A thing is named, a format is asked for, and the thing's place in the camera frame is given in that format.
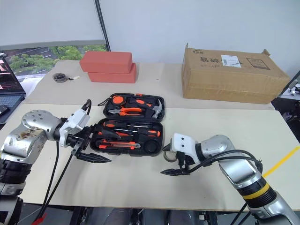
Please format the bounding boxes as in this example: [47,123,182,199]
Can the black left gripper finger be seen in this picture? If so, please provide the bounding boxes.
[75,152,112,164]
[90,125,120,139]

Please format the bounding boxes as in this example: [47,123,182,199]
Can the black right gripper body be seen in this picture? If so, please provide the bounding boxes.
[174,151,196,175]

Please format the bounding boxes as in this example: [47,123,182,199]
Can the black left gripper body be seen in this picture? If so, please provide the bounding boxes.
[67,126,95,157]

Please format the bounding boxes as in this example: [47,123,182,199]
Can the large orange black screwdriver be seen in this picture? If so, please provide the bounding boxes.
[97,120,154,132]

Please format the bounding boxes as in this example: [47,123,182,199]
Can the orange black utility knife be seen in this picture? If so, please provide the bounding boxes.
[95,139,142,151]

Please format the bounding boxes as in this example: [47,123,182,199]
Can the small orange black screwdriver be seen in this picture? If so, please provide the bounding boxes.
[112,127,162,138]

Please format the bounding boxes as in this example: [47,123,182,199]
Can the black plastic tool case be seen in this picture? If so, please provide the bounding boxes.
[90,93,166,158]

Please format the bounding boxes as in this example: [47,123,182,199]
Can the orange black tape measure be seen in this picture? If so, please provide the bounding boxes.
[97,94,128,107]

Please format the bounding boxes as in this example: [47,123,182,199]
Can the dark rounded shape under table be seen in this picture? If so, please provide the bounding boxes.
[169,210,200,225]
[107,207,139,225]

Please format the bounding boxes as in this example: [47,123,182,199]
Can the red foam brick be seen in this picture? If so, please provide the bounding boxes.
[79,51,134,74]
[87,62,137,84]

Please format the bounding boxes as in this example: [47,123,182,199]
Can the round grey tin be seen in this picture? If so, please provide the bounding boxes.
[52,73,68,83]

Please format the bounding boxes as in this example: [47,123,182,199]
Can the black smartphone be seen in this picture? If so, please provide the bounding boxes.
[0,105,11,118]

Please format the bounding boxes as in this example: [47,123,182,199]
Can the brown cardboard box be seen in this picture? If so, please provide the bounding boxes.
[181,42,292,105]

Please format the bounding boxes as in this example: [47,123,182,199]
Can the dark laptop computer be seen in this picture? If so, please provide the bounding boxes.
[0,55,27,125]

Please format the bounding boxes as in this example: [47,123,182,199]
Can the black equipment beside table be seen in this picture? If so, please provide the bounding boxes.
[272,70,300,132]

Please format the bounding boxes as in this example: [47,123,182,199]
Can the white roller window blind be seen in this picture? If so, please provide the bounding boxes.
[0,0,105,51]

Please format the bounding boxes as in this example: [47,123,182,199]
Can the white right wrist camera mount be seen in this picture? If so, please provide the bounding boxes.
[170,133,200,164]

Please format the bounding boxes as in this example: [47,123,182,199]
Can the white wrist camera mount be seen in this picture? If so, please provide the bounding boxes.
[170,133,200,164]
[58,107,91,148]

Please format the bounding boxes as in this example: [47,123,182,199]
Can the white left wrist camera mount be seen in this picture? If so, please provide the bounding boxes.
[58,107,91,148]

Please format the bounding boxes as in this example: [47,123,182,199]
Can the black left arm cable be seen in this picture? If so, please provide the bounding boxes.
[44,99,92,207]

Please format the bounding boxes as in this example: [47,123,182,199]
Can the orange handled pliers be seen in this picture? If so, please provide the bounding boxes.
[108,106,143,117]

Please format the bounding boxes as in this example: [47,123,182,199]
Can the claw hammer orange black handle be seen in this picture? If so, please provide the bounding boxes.
[127,97,165,119]

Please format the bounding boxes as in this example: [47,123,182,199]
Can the thin black cable red tag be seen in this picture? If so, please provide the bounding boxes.
[34,153,74,224]

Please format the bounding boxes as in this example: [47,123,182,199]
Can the black window frame pole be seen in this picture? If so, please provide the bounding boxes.
[94,0,111,52]

